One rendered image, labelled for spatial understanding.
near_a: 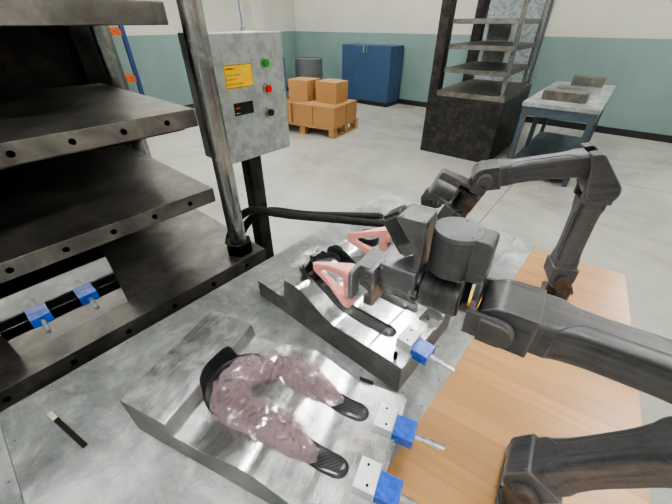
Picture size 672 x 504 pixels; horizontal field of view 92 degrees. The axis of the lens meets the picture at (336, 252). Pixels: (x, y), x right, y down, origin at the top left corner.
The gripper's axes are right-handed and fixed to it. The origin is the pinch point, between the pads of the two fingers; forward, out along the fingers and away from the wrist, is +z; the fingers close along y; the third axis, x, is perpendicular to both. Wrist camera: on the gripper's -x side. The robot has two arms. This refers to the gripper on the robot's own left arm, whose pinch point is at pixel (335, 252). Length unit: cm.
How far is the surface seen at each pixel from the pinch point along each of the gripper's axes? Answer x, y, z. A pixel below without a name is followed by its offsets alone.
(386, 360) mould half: 31.7, -8.6, -7.3
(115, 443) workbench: 39, 33, 32
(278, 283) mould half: 33.4, -17.2, 32.2
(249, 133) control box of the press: 3, -50, 70
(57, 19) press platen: -31, -4, 73
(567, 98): 37, -410, -22
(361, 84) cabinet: 76, -652, 360
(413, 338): 28.4, -14.8, -10.7
